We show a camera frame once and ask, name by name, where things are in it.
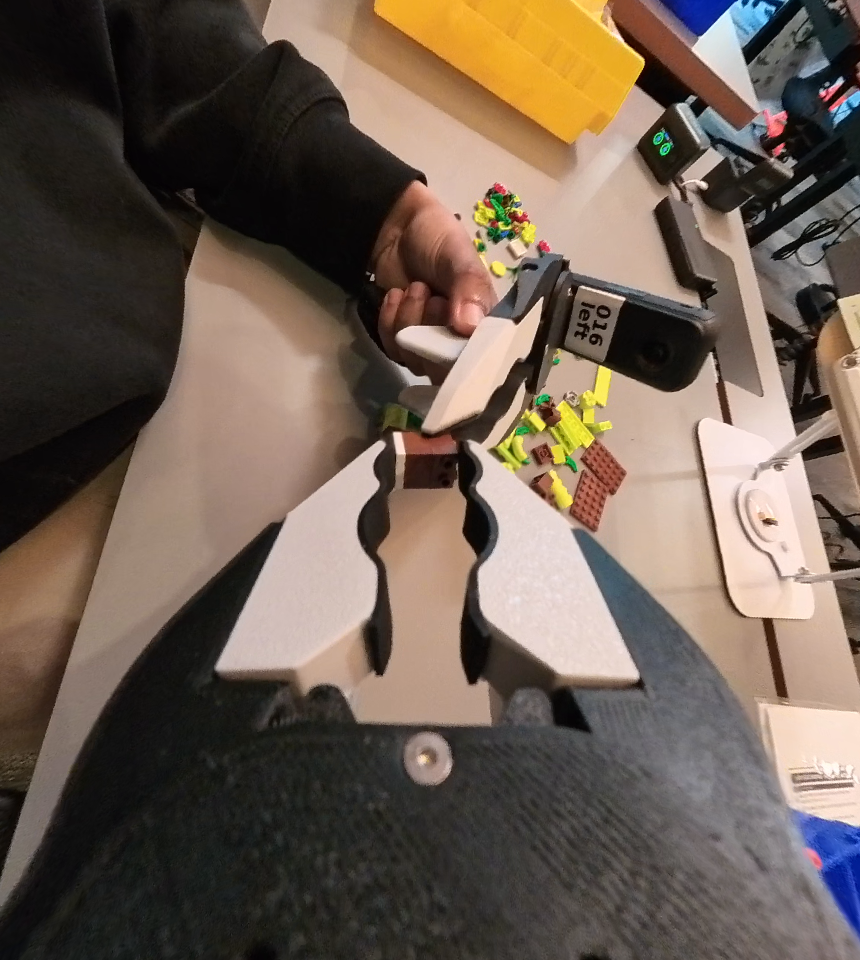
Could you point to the person's left hand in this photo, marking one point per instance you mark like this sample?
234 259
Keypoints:
430 255

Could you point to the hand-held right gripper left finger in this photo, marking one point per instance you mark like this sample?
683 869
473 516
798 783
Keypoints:
302 600

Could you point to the person's black clothing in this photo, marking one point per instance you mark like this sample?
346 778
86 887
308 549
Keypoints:
62 225

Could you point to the white book stand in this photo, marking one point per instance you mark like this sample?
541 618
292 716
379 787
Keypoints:
729 487

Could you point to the pile of toy bricks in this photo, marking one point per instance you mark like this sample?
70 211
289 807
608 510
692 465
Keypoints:
598 465

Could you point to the black flat box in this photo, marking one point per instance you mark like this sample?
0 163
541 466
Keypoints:
681 240

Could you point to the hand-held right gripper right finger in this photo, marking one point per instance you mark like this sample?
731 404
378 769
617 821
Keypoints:
550 600

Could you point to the printed paper sheet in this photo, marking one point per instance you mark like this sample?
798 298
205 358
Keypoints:
812 735

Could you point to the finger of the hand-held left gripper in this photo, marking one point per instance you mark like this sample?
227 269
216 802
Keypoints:
505 416
475 375

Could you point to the yellow plastic bin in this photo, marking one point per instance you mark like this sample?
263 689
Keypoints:
512 52

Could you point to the pile of small toy pieces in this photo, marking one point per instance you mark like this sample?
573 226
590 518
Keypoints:
501 214

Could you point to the black power adapter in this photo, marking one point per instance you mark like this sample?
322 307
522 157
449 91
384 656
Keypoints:
744 184

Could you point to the person's left forearm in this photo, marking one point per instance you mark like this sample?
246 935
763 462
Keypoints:
310 165

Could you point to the brown toy brick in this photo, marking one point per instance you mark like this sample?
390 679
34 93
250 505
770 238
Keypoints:
430 469

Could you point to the black charger green display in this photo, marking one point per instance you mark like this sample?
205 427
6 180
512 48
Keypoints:
673 146

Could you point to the small white toy plate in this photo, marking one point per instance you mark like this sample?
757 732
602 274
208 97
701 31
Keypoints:
400 457

